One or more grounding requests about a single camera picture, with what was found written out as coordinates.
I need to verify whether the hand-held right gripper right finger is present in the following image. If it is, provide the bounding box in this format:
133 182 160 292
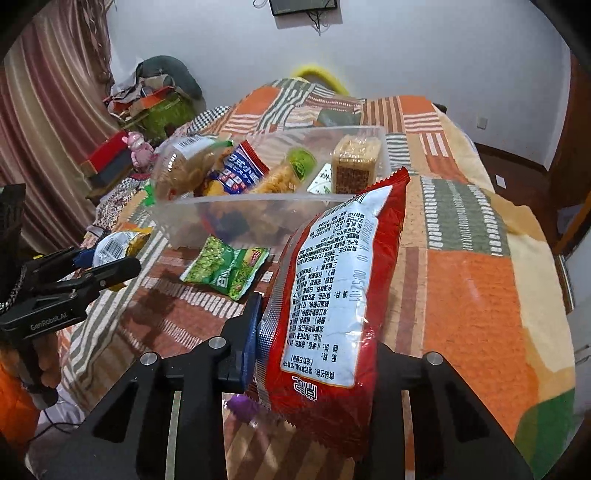
365 342 522 480

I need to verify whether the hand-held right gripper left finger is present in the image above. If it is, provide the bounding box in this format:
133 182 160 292
55 291 265 480

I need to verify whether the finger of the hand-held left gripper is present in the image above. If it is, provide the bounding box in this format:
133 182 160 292
55 257 141 302
23 247 100 289

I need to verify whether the silver yellow snack packet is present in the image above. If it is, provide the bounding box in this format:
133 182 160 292
92 226 153 291

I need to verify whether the red chip bag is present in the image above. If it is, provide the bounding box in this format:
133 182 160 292
247 167 411 444

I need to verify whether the clear plastic container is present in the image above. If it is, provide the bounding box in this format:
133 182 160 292
150 124 393 252

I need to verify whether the green-edged bread bag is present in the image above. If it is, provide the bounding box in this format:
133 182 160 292
143 135 232 206

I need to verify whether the clear yellow snack pack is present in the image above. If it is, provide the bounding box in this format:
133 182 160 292
252 147 318 195

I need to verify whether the blue snack packet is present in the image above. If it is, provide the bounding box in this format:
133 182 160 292
203 140 271 197

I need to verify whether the white green snack packet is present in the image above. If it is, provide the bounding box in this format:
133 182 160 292
307 164 334 195

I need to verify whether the brown cracker pack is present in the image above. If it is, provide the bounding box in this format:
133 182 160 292
331 135 383 195

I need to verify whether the person's left hand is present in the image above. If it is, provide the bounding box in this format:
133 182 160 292
34 340 63 392

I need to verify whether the green pea packet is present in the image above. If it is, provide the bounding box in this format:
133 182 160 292
180 235 270 302

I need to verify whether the purple snack packet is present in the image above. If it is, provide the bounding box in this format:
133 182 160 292
226 394 296 428

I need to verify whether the orange clothing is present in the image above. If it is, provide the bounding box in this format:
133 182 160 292
0 355 42 448

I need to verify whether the dark box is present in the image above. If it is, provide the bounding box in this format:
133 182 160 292
88 157 134 199

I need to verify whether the red box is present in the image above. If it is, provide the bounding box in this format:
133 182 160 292
81 134 134 174

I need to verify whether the pink plush toy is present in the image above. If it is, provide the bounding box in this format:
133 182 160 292
127 131 155 171

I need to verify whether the striped curtain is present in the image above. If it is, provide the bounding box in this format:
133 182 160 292
0 0 121 252

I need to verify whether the orange flat box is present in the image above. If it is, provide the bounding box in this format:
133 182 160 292
134 88 181 104

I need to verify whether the grey pillow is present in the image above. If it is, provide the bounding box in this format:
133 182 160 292
139 55 204 100

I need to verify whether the yellow foam tube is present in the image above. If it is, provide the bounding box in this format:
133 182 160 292
292 65 347 93

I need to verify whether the small black monitor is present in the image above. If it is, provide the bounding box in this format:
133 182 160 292
270 0 340 17

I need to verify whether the black monitor cable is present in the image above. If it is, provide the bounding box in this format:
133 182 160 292
307 9 333 35

